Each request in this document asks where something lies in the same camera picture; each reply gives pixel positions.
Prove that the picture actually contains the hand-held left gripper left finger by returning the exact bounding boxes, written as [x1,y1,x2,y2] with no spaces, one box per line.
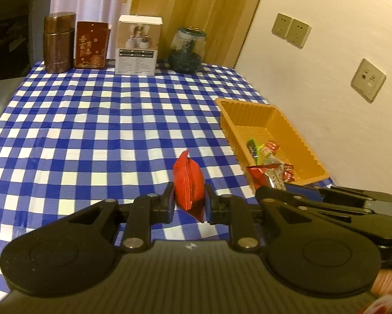
[63,181,177,252]

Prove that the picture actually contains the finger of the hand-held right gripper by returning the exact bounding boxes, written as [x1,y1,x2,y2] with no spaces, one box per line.
[286,185,392,207]
[255,186,373,218]

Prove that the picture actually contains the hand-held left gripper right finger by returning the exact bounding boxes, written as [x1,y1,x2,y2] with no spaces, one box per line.
[204,182,314,252]

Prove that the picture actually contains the large red snack packet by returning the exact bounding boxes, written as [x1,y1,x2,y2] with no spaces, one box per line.
[173,150,207,223]

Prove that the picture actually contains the red white snack packet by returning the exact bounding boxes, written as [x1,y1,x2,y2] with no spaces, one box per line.
[246,164,286,192]

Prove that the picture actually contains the white plastic wrapper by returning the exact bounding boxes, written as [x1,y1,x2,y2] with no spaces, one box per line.
[260,149,283,167]

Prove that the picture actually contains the orange plastic tray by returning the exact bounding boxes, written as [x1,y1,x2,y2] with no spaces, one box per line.
[215,97,330,190]

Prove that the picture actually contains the person's right hand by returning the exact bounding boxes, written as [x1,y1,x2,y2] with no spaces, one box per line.
[371,269,392,298]

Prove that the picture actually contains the blue checkered tablecloth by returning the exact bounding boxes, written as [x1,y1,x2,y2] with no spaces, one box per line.
[0,59,335,301]

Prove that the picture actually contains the beige data outlet plate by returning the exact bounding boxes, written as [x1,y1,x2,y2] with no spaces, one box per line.
[351,58,387,103]

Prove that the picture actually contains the glass jar with dark contents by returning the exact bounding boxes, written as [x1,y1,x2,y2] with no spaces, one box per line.
[168,26,206,73]

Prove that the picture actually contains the white cardboard box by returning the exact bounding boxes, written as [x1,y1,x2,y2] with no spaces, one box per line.
[115,15,164,76]

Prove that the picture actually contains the red gold-print box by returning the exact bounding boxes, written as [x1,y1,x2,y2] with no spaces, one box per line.
[74,21,112,70]

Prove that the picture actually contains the brown metal canister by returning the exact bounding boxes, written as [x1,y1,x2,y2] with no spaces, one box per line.
[44,12,77,73]

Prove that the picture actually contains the sheer white curtain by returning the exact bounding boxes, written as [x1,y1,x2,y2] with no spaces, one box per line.
[0,0,137,59]

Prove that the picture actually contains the black cabinet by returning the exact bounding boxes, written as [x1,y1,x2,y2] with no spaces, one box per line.
[0,0,52,83]

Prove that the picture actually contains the beige wall socket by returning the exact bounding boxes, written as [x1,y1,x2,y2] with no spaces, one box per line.
[287,19,312,49]
[272,13,293,38]

